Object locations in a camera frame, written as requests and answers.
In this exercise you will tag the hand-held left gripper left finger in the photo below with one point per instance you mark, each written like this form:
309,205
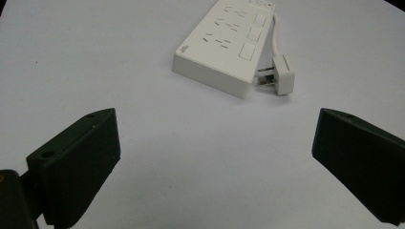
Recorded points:
76,165

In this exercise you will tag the white power strip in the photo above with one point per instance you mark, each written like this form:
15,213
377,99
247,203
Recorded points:
223,47

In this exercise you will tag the white plug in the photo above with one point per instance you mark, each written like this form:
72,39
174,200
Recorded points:
281,74

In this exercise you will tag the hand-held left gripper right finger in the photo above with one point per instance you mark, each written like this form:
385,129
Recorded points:
359,159

